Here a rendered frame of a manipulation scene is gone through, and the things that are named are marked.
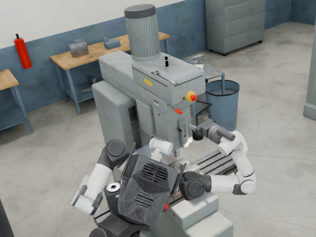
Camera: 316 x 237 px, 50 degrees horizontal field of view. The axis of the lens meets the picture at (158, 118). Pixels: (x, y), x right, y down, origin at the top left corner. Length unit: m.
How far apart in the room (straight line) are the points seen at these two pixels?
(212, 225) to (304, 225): 1.34
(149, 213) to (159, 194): 0.10
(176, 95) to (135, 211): 0.70
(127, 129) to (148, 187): 1.07
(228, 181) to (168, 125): 0.60
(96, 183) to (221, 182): 0.63
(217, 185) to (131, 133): 1.05
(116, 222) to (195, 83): 0.89
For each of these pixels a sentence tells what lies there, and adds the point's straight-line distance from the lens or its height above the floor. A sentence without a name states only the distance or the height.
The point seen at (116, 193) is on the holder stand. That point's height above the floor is 1.15.
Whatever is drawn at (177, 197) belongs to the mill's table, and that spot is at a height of 0.94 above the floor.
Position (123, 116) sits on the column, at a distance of 2.52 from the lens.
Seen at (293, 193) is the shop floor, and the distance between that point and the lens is 3.96.
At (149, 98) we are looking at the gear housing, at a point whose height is 1.69.
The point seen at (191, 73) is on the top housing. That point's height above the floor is 1.89.
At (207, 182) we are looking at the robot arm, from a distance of 1.76.
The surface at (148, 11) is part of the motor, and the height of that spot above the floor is 2.19.
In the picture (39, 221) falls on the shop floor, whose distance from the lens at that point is 4.06.
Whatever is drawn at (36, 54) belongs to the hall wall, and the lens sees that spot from 6.19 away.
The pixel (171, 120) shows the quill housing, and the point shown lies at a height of 1.56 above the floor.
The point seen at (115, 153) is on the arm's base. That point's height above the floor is 1.73.
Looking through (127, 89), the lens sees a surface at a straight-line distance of 2.49.
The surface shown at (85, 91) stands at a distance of 6.03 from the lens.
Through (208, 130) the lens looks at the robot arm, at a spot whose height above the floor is 1.72.
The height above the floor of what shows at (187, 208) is 0.88.
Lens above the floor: 2.66
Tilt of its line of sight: 30 degrees down
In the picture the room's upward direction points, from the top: 8 degrees counter-clockwise
